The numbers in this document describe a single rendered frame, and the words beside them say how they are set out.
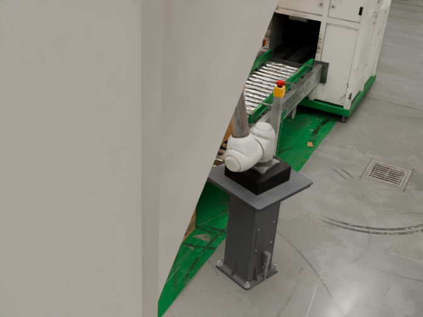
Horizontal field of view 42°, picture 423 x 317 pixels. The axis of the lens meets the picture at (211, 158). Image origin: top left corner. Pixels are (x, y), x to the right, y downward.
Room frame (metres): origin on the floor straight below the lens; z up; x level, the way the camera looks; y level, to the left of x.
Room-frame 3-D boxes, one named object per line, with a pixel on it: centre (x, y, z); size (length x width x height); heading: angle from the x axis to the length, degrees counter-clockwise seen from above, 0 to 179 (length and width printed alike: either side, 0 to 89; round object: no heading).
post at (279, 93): (3.83, -0.47, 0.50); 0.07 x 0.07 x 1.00; 65
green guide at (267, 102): (4.78, -0.66, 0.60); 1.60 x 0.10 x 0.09; 155
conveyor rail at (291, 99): (4.44, -0.56, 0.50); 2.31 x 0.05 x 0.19; 155
